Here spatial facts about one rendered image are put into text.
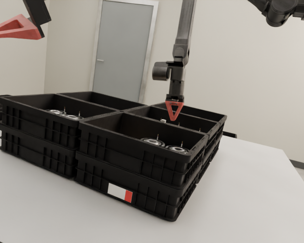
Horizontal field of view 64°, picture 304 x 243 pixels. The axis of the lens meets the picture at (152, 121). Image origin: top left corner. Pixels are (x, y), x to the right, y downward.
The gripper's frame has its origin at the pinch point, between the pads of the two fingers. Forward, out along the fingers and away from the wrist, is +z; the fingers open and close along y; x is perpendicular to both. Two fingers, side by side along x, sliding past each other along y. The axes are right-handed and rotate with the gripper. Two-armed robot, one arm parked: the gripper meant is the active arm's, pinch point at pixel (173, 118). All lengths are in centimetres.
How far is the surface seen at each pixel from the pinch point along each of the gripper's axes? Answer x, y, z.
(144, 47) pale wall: -84, -312, -95
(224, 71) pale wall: 49, -300, -64
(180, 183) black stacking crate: 6.1, 24.9, 17.6
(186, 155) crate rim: 6.9, 27.7, 8.6
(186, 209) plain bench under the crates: 9.0, 13.3, 29.9
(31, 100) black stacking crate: -65, -4, -1
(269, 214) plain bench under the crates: 39, 3, 31
